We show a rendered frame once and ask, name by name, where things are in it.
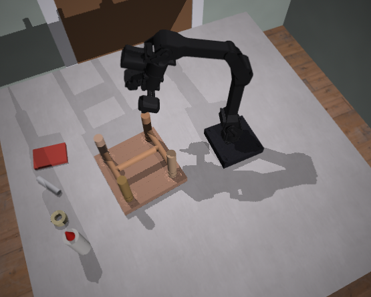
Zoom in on brown wooden stool legs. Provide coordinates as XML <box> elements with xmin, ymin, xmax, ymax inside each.
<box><xmin>94</xmin><ymin>112</ymin><xmax>177</xmax><ymax>202</ymax></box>

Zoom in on flat red rectangular block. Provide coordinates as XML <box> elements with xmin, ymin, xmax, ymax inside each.
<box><xmin>33</xmin><ymin>142</ymin><xmax>68</xmax><ymax>170</ymax></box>

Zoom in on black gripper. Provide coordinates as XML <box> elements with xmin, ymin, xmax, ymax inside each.
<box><xmin>138</xmin><ymin>68</ymin><xmax>164</xmax><ymax>114</ymax></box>

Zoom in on white glue bottle with red cap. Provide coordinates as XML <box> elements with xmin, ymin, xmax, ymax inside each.
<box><xmin>62</xmin><ymin>228</ymin><xmax>91</xmax><ymax>255</ymax></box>

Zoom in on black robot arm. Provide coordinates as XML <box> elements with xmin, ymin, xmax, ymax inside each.
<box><xmin>120</xmin><ymin>29</ymin><xmax>253</xmax><ymax>144</ymax></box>

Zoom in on beige tape roll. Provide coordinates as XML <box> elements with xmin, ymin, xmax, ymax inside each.
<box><xmin>51</xmin><ymin>210</ymin><xmax>68</xmax><ymax>227</ymax></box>

